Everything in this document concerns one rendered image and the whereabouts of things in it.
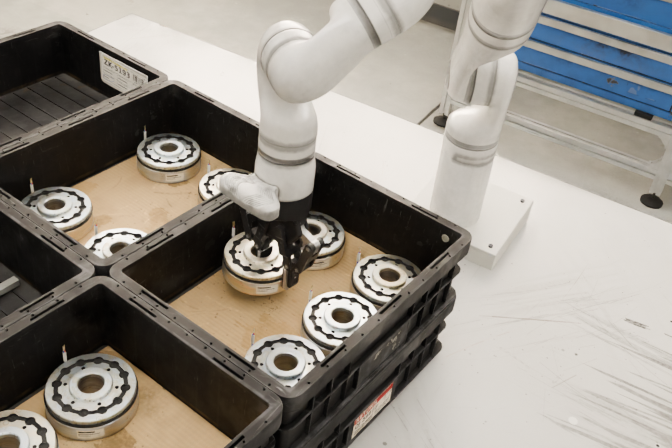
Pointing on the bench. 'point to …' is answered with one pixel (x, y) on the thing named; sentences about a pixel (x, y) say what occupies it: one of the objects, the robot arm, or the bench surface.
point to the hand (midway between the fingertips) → (276, 268)
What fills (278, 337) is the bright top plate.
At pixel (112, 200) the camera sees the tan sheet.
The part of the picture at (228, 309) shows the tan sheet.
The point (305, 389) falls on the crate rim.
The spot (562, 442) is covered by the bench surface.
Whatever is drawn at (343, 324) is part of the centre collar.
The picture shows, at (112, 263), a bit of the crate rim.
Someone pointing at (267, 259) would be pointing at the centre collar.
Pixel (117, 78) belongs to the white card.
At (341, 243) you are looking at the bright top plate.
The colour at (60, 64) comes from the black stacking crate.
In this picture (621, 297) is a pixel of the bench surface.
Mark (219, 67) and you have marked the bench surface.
